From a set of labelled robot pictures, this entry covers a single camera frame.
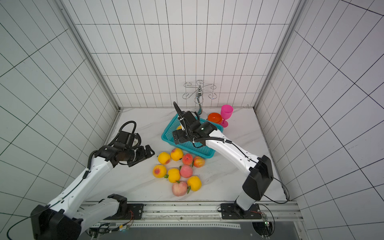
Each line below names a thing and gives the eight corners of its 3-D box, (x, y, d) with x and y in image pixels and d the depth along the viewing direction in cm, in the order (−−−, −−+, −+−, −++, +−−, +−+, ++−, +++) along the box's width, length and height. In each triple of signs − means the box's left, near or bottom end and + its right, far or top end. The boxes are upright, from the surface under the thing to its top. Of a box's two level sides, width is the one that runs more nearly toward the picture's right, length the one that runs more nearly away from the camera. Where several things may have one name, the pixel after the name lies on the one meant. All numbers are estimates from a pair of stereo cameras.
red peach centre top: (181, 162, 90) (180, 158, 86) (185, 155, 93) (185, 151, 89) (189, 166, 88) (189, 163, 84) (193, 159, 91) (193, 156, 87)
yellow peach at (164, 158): (157, 161, 90) (156, 157, 86) (163, 154, 94) (162, 150, 89) (166, 166, 88) (164, 162, 84) (171, 158, 92) (170, 154, 87)
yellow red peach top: (171, 161, 91) (170, 157, 87) (172, 152, 95) (171, 148, 91) (182, 161, 91) (182, 157, 87) (183, 152, 95) (182, 148, 91)
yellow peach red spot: (153, 178, 84) (151, 175, 80) (155, 168, 88) (153, 164, 84) (165, 178, 84) (164, 175, 80) (166, 168, 88) (165, 164, 84)
